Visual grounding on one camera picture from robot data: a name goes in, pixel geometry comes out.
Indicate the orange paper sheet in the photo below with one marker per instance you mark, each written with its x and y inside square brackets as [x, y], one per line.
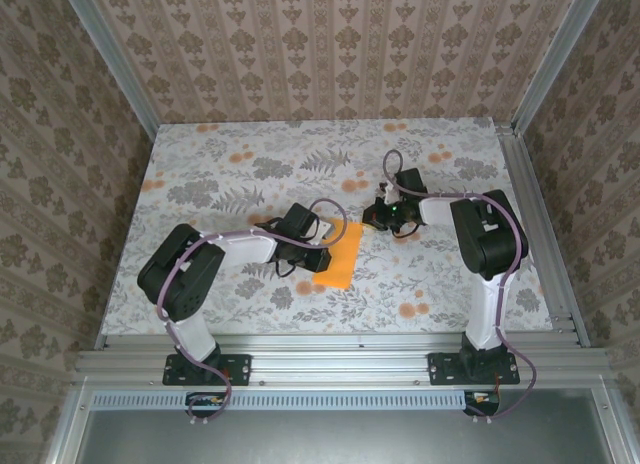
[345, 264]

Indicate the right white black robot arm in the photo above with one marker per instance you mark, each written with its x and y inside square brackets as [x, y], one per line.
[487, 244]

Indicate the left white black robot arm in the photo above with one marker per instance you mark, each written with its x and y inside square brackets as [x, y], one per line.
[182, 274]

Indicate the floral patterned table sheet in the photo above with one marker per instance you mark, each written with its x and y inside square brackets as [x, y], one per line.
[300, 149]

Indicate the grey metal panel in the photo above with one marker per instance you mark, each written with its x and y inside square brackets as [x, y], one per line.
[325, 439]

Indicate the black connector module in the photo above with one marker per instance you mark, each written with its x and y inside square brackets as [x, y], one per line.
[487, 407]
[202, 407]

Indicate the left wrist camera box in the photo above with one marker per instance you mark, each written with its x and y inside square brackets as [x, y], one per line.
[300, 221]

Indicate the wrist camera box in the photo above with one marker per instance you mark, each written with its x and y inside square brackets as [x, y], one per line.
[412, 181]
[300, 221]

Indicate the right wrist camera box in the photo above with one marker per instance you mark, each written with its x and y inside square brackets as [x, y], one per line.
[412, 181]

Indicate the aluminium frame beam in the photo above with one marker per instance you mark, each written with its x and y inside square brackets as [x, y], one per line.
[340, 359]

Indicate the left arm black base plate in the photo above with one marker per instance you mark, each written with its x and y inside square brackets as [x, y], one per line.
[235, 369]

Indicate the aluminium side rail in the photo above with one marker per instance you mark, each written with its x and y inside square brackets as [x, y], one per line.
[530, 194]

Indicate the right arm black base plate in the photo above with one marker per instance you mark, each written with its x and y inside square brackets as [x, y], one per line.
[445, 369]

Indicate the aluminium frame post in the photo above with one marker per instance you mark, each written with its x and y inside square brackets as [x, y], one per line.
[110, 59]
[555, 59]

